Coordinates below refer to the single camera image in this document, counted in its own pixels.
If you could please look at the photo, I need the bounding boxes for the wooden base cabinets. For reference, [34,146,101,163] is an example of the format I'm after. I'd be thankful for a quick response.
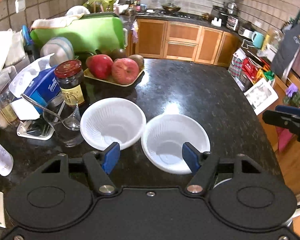
[135,19,240,67]

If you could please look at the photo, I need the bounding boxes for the dark red apple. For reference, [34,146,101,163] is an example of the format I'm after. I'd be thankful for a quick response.
[86,54,114,80]

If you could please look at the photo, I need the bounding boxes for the metal spoon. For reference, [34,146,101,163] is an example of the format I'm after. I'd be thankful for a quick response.
[20,93,80,130]

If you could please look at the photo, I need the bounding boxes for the dark apron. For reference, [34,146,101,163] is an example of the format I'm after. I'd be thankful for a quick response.
[271,21,300,77]

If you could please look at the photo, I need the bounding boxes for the dark sauce jar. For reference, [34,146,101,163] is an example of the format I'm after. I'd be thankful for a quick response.
[54,60,86,107]

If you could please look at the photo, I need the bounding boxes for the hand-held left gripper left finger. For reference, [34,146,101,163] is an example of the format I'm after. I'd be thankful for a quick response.
[35,142,121,196]

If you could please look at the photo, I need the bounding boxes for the clear glass jar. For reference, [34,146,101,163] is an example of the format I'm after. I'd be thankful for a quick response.
[0,85,19,128]

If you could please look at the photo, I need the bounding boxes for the green cutting board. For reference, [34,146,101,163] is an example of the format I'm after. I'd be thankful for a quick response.
[30,15,124,55]

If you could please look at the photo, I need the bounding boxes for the purple rubber gloves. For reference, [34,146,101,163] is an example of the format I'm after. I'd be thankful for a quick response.
[285,84,298,98]

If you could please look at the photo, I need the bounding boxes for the black coffee machine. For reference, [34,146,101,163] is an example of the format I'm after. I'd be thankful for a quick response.
[211,5,230,24]

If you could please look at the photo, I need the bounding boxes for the white ribbed plastic bowl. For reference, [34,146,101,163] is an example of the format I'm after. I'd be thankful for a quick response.
[80,97,147,150]
[141,114,211,175]

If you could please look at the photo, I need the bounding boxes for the small white box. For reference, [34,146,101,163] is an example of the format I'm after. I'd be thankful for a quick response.
[11,97,40,119]

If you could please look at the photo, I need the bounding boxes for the clear drinking glass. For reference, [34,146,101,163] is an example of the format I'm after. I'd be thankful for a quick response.
[42,95,81,147]

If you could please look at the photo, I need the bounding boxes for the patterned gift bag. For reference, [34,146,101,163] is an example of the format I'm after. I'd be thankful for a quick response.
[228,50,247,78]

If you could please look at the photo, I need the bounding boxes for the white picture box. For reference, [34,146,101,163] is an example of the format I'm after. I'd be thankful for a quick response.
[244,78,279,115]

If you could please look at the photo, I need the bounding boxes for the green dish rack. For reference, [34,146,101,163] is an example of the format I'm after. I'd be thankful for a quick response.
[84,0,115,13]

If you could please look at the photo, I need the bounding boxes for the white flat tray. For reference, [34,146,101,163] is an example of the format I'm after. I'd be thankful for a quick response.
[17,119,56,141]

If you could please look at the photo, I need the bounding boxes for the teal mug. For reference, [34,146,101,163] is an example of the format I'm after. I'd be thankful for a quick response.
[251,31,265,48]

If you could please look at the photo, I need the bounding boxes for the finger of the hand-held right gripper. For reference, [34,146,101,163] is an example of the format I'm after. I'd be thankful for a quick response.
[262,109,300,144]
[276,104,300,117]

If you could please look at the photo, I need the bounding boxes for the blue tissue pack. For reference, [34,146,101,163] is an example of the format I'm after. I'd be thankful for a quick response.
[9,55,59,113]

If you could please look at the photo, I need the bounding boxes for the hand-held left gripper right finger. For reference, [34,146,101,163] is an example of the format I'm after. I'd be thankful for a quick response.
[182,142,264,196]

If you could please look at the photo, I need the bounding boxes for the small white appliance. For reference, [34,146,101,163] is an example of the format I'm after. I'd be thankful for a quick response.
[238,27,253,37]

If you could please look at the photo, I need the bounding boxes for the brown kiwi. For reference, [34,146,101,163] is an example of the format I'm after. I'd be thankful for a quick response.
[128,54,145,71]

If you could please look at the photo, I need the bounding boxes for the dark wok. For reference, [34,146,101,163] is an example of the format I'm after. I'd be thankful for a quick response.
[162,3,182,12]

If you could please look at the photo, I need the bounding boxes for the pink red apple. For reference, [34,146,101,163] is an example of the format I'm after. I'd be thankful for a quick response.
[112,58,140,85]

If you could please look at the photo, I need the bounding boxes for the beige fruit tray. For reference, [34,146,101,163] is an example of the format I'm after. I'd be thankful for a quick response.
[83,66,145,88]

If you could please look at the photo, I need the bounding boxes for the stacked plastic containers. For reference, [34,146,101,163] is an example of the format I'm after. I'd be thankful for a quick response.
[40,37,74,65]

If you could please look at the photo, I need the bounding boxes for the white cloth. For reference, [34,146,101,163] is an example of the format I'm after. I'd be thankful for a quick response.
[31,14,84,29]

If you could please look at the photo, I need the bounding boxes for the dark round fruit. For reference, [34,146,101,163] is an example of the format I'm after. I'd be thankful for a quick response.
[111,48,128,60]

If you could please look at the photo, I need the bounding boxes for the red shopping bag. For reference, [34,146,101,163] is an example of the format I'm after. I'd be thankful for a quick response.
[241,57,263,80]

